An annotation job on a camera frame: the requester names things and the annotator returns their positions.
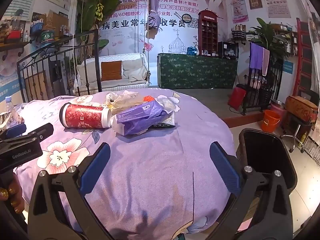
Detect green patterned counter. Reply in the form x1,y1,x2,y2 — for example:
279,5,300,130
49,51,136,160
157,53,238,89

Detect red wooden ladder shelf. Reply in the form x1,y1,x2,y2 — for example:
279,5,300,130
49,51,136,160
293,18,313,95

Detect purple hanging towel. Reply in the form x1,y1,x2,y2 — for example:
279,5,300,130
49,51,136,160
249,42,264,70

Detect black iron railing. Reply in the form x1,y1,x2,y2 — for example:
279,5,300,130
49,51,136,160
16,29,103,102

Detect orange plastic bucket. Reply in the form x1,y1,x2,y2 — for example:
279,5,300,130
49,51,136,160
260,109,281,133

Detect black iron towel rack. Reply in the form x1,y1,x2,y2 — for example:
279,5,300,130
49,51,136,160
241,48,284,115

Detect purple floral tablecloth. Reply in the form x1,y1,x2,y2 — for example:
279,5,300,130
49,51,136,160
16,88,235,239

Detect brown upholstered stool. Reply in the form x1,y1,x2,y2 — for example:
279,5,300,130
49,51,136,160
285,95,318,124

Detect orange cushion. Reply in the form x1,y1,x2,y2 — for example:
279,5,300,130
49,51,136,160
101,61,122,81

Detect red bag on floor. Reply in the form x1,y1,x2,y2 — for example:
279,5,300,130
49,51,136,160
228,87,246,110

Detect clear crumpled plastic bag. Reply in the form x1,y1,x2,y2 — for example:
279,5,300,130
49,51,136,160
105,90,144,115

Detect purple plastic package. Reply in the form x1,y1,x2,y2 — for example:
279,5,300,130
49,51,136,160
111,98,176,136

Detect left hand gold nails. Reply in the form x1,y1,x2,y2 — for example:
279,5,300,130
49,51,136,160
1,173,24,214

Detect large green potted plant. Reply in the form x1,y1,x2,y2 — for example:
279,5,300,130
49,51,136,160
76,0,143,58

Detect black trash bin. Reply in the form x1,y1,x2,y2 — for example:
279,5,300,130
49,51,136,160
236,128,297,192

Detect red cylindrical canister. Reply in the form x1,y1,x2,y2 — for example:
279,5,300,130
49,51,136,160
59,103,112,129

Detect clear water bottle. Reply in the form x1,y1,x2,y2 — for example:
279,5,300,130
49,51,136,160
0,96,24,131

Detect red telephone booth cabinet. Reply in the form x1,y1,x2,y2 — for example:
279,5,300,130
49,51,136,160
198,10,218,57

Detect white wicker swing sofa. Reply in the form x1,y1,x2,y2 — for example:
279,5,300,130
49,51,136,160
73,53,150,95

